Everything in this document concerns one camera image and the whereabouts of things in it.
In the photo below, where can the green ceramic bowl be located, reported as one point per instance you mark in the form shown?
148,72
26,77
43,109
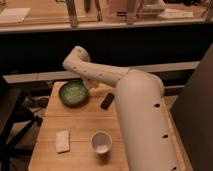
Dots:
73,93

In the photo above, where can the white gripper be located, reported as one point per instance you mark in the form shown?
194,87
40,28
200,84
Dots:
88,83

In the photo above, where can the white paper sheet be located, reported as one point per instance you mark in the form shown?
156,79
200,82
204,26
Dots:
13,15

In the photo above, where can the white paper cup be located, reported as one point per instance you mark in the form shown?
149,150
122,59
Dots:
101,143

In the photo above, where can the small black rectangular object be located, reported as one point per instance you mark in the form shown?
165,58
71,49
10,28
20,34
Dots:
107,101

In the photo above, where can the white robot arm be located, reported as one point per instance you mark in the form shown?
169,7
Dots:
142,117

